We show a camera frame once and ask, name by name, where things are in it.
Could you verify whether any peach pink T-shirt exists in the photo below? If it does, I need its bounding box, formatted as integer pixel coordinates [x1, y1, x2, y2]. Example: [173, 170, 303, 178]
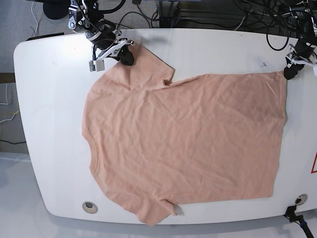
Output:
[82, 45, 287, 226]

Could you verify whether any black round stand base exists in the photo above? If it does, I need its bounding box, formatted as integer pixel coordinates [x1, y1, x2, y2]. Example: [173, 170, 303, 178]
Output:
[43, 0, 70, 20]

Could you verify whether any black metal frame stand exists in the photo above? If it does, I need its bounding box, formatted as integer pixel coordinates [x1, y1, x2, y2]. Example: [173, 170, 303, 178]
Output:
[155, 0, 181, 28]

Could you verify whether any grey table grommet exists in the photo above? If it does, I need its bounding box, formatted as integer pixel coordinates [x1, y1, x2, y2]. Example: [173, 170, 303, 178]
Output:
[295, 194, 308, 206]
[82, 201, 98, 214]

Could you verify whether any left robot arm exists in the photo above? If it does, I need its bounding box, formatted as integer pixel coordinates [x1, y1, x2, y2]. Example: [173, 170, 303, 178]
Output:
[283, 0, 317, 80]

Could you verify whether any left grey table grommet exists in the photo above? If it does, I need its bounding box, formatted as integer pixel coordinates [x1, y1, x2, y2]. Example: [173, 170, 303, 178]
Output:
[82, 201, 98, 214]

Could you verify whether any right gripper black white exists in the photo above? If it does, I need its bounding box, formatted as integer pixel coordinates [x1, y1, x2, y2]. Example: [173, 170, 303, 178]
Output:
[92, 30, 135, 66]

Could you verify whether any black clamp with cable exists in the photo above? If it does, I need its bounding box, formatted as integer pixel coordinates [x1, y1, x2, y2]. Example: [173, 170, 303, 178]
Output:
[284, 205, 314, 238]

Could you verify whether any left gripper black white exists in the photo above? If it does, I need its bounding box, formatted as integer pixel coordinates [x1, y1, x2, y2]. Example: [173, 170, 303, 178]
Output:
[283, 39, 317, 80]

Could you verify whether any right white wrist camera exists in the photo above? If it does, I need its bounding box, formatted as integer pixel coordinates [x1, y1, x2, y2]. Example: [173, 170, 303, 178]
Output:
[89, 59, 105, 72]

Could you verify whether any right grey table grommet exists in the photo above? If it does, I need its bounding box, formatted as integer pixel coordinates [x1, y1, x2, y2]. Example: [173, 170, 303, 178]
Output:
[295, 194, 308, 206]

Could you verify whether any red triangle warning sticker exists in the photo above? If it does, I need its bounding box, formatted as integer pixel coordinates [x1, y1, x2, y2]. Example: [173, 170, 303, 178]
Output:
[311, 153, 317, 174]

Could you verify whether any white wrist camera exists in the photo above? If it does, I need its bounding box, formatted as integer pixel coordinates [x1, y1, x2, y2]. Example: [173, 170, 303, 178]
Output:
[313, 65, 317, 76]
[89, 59, 105, 72]

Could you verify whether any black flat device at edge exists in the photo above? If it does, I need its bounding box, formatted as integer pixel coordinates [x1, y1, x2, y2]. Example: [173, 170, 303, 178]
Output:
[26, 32, 64, 41]

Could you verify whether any white floor cable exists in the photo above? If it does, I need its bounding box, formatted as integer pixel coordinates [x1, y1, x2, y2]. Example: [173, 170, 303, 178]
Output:
[30, 0, 40, 35]

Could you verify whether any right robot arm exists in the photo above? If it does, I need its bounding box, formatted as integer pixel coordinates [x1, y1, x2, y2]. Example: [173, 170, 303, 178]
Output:
[68, 0, 135, 71]

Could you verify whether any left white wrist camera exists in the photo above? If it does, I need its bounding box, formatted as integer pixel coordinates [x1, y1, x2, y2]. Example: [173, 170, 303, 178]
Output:
[313, 65, 317, 76]

